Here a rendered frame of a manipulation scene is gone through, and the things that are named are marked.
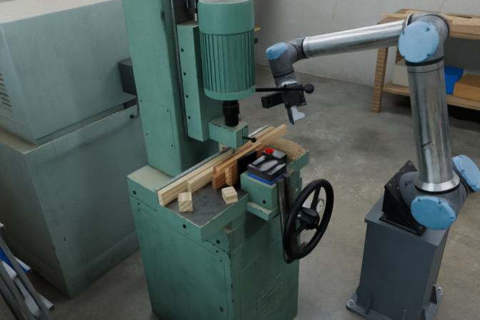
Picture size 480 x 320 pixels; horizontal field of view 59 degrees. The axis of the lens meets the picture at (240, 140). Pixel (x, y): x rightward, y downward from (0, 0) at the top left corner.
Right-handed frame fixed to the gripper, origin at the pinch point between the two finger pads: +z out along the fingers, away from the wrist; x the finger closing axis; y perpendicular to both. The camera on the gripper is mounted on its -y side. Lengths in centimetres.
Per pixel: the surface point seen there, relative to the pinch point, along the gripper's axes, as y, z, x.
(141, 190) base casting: -64, -9, 24
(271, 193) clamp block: -11.0, 20.4, 22.2
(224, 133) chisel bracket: -23.8, 0.4, 5.1
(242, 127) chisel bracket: -17.0, 0.9, 4.1
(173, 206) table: -43, 21, 20
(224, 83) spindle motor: -18.4, 10.2, -14.0
